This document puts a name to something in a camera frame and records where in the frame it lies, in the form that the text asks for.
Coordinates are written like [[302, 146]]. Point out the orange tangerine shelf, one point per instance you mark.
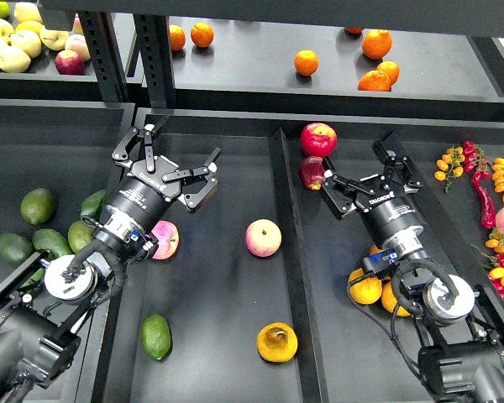
[[177, 37], [306, 62]]

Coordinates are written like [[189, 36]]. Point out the dark green avocado far left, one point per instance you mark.
[[14, 248]]

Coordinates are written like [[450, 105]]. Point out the dark red apple lower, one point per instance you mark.
[[312, 172]]

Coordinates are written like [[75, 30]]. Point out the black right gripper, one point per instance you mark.
[[392, 218]]

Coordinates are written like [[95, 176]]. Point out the pale yellow apple front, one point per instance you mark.
[[14, 60]]

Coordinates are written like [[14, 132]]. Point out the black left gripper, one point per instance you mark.
[[144, 192]]

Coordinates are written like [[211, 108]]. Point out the orange front right shelf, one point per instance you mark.
[[375, 81]]

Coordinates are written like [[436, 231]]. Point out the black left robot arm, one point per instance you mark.
[[48, 298]]

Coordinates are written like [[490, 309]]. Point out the red chili pepper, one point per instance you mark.
[[487, 209]]

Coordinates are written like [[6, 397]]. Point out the orange cherry tomato bunch left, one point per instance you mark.
[[449, 167]]

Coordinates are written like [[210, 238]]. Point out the red apple upper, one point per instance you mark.
[[318, 139]]

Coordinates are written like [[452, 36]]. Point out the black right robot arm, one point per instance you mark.
[[461, 357]]

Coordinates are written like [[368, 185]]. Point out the light green avocado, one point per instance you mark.
[[79, 235]]

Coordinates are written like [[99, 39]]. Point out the pink apple centre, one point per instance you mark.
[[263, 238]]

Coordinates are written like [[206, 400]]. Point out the dark green avocado by rim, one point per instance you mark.
[[92, 205]]

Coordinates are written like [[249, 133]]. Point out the orange tangerine shelf left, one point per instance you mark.
[[177, 37]]

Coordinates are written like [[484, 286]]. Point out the yellow pear cluster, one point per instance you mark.
[[367, 291], [389, 301]]

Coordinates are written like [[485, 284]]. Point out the pink apple on shelf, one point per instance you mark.
[[78, 44]]

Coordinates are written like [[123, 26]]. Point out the large orange upper right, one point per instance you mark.
[[377, 43]]

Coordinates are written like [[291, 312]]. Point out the orange tangerine centre shelf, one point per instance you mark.
[[306, 62]]

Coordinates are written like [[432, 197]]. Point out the red cherry tomato bunch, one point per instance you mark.
[[475, 160]]

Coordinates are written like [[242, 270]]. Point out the dark green avocado middle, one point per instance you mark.
[[51, 241]]

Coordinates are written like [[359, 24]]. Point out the pink apple left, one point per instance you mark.
[[168, 239]]

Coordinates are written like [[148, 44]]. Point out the orange behind front right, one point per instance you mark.
[[391, 68]]

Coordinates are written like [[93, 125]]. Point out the yellow pear middle cluster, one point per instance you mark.
[[389, 301]]

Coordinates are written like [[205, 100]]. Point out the yellow pear left cluster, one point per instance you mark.
[[367, 291]]

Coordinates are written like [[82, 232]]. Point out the red apple on shelf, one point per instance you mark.
[[68, 62]]

